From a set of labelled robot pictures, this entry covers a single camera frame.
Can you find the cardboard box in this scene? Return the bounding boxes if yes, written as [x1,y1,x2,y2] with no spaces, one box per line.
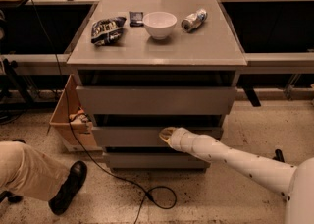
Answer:
[50,76,99,152]

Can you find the beige trouser leg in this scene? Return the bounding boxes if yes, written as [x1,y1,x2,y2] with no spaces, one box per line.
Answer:
[0,141,70,201]

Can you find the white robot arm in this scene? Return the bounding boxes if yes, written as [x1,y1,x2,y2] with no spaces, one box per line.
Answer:
[159,127,314,224]

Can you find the white bowl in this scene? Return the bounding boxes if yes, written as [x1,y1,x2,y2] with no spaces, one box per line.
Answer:
[143,12,177,40]

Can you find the grey drawer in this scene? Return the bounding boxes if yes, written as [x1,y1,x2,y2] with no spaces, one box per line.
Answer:
[77,86,236,115]
[91,126,225,148]
[103,153,210,169]

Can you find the black shoe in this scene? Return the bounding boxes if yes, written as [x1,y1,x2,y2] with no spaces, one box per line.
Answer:
[48,161,87,215]

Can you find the small dark blue packet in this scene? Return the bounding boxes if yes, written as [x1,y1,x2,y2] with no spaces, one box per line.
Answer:
[129,12,143,27]

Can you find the grey top drawer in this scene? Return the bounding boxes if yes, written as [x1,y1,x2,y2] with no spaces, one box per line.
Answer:
[77,86,236,115]

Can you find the dark chip bag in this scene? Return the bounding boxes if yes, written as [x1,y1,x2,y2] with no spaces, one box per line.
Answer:
[91,17,126,46]

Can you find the grey drawer cabinet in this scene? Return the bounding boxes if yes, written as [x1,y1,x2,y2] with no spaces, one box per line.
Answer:
[66,0,248,171]

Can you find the grey bottom drawer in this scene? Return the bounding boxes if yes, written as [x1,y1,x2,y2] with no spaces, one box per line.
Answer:
[103,153,210,169]

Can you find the black chair base leg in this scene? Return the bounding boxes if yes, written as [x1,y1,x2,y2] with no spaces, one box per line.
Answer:
[274,149,285,162]

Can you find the crushed silver can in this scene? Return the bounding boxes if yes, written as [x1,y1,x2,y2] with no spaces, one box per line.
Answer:
[181,8,207,32]

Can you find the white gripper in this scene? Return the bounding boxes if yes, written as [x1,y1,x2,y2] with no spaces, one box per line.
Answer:
[159,127,198,155]

